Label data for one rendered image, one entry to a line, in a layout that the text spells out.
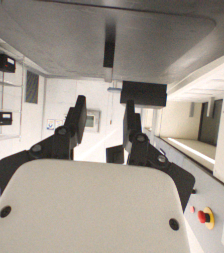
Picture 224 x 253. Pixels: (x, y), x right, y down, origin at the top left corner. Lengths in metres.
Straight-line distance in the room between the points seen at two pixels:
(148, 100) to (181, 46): 0.77
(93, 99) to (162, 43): 4.38
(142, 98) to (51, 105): 4.24
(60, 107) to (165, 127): 3.69
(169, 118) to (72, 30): 1.66
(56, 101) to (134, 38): 4.80
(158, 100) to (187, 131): 0.96
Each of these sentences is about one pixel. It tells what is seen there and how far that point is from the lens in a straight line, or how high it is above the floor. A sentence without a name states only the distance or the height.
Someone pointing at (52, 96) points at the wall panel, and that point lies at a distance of 5.02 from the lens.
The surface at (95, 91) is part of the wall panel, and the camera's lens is 4.57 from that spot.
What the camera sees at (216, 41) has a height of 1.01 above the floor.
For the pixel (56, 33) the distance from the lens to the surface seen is 0.20.
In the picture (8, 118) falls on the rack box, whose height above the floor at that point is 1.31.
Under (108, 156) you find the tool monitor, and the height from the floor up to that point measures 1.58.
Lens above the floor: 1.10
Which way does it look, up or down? 4 degrees up
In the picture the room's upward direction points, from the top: 175 degrees counter-clockwise
